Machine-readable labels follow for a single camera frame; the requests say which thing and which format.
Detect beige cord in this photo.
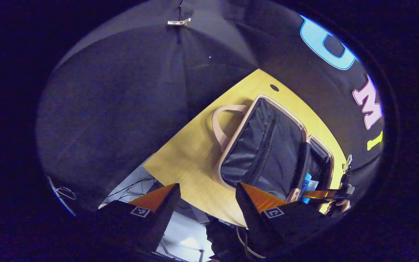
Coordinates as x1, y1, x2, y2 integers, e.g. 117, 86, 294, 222
236, 226, 267, 259

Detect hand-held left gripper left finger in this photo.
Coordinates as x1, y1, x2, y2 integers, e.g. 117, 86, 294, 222
92, 183, 181, 253

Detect dark cloth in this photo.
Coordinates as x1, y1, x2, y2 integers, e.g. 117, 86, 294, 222
205, 218, 257, 261

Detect blue-green skin care bottle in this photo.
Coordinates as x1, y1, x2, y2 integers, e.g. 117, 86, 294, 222
299, 172, 319, 204

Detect grey table frame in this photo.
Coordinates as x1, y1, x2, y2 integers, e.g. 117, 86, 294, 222
186, 204, 210, 225

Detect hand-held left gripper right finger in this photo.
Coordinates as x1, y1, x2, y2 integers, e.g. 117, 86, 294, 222
235, 182, 327, 256

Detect black floor cables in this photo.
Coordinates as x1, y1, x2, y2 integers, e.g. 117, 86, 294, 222
104, 175, 157, 203

